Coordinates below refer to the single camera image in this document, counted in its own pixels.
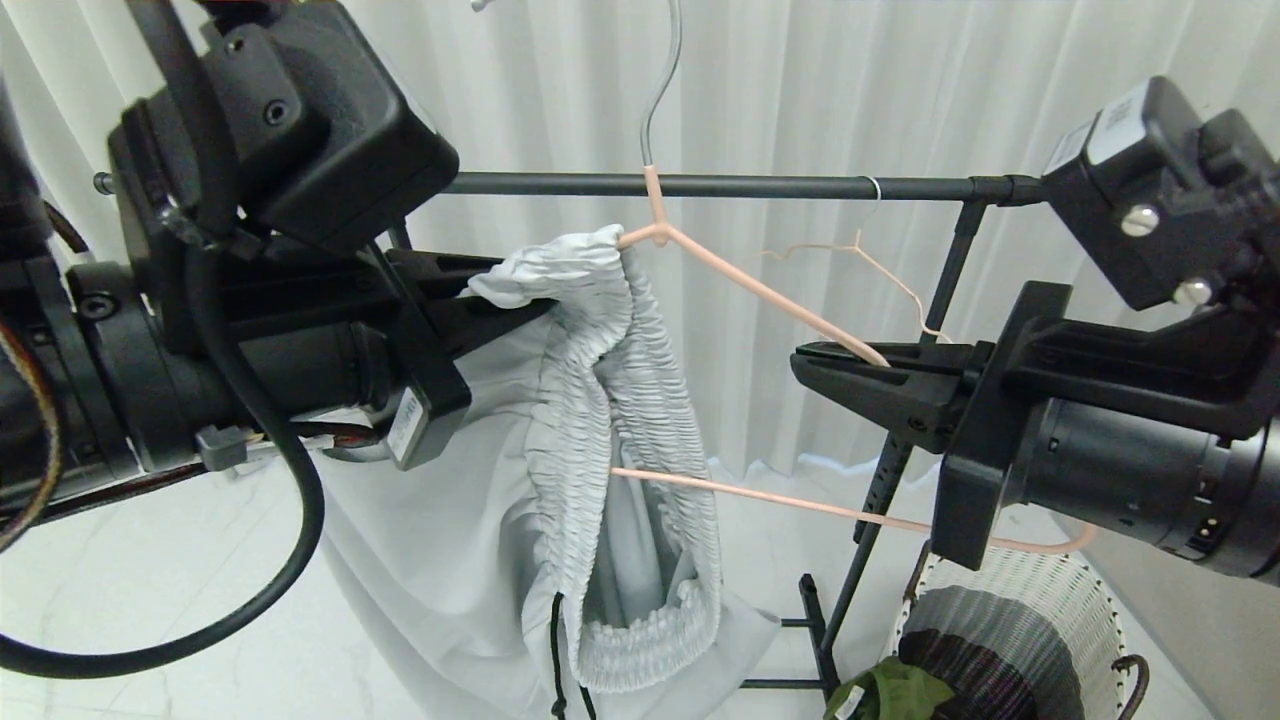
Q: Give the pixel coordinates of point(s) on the green garment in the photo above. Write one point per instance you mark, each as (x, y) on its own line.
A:
(890, 690)

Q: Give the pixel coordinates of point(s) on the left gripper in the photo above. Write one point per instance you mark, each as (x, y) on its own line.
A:
(300, 380)

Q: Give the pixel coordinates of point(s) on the pale grey shorts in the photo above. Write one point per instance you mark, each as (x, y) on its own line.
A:
(430, 560)

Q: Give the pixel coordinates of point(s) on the black clothes rack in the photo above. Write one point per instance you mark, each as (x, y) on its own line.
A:
(760, 186)

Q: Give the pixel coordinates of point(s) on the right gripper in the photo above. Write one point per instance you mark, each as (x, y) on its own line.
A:
(1100, 480)

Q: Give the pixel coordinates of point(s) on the white laundry basket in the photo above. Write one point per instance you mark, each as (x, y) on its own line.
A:
(1080, 600)

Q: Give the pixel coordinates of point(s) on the pink clothes hanger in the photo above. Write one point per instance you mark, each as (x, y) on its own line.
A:
(858, 243)
(656, 200)

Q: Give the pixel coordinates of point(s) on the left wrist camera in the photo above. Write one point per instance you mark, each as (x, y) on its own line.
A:
(320, 120)

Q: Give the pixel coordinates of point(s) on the white curtain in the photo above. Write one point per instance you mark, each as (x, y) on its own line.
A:
(850, 90)

